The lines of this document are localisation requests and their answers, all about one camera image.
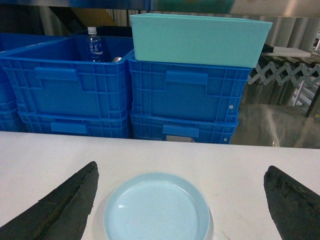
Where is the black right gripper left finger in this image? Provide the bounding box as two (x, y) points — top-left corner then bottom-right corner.
(0, 161), (99, 240)

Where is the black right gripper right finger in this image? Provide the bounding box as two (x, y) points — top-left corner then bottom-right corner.
(263, 165), (320, 240)

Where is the light blue round tray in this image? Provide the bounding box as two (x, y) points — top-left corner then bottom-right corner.
(103, 172), (214, 240)

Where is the lower middle blue crate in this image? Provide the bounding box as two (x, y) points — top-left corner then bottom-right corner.
(18, 111), (133, 139)

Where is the lower far left crate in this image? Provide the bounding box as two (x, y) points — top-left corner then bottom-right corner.
(0, 100), (28, 132)

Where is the lower right blue crate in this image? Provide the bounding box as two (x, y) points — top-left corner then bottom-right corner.
(130, 113), (239, 144)

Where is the expandable roller conveyor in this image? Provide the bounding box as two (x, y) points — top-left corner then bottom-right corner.
(247, 53), (320, 118)

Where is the blue crate with bottle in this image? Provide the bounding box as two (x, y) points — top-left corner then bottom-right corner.
(4, 35), (134, 120)

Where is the blue crate under teal bin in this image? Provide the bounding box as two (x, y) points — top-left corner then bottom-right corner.
(128, 54), (251, 124)

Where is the clear water bottle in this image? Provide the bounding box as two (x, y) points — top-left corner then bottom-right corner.
(81, 26), (106, 63)

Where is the far left blue crate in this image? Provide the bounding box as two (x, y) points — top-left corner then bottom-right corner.
(0, 33), (64, 104)

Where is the teal plastic bin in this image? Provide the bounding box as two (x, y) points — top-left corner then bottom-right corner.
(130, 13), (273, 68)

